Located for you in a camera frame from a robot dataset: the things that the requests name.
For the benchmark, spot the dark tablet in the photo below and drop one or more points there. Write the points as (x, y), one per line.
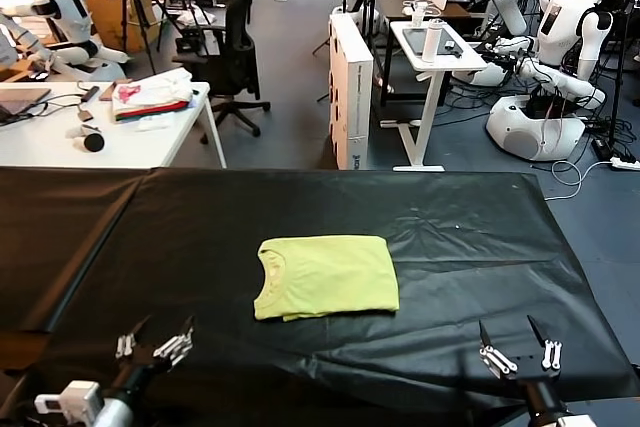
(414, 41)

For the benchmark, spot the black tripod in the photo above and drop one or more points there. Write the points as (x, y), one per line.
(136, 7)
(188, 7)

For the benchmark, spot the white bottle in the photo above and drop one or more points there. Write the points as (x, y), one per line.
(432, 41)

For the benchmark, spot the brown cardboard box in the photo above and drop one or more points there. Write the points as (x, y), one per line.
(109, 17)

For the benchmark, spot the white headset gadget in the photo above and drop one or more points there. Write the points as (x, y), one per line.
(420, 7)

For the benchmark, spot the black tablecloth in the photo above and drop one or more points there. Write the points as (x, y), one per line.
(200, 247)
(50, 227)

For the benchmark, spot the brown notebook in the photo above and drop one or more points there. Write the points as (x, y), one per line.
(112, 91)

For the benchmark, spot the black white vr controller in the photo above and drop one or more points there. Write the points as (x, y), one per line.
(92, 143)

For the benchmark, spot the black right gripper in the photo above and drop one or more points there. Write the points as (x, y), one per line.
(537, 392)

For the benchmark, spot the small white standing desk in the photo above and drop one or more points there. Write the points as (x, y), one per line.
(425, 97)

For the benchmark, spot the yellow t-shirt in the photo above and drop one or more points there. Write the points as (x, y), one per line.
(330, 277)

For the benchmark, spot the black light stand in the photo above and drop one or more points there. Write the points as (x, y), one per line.
(619, 72)

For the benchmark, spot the black office chair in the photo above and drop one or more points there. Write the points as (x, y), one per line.
(235, 59)

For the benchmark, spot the grey usb hub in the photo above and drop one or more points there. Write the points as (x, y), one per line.
(91, 93)

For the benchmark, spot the white table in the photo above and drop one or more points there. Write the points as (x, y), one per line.
(45, 147)

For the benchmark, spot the folded clothes stack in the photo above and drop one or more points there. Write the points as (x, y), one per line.
(150, 97)

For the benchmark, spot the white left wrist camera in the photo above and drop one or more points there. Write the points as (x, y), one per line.
(70, 402)

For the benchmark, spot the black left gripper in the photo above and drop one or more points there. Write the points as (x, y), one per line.
(140, 372)

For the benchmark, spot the grey laptop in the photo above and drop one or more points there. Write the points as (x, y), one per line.
(17, 101)

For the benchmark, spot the tall white cardboard box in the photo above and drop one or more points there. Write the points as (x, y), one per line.
(350, 97)

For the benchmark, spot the white power strip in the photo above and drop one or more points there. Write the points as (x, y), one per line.
(626, 162)

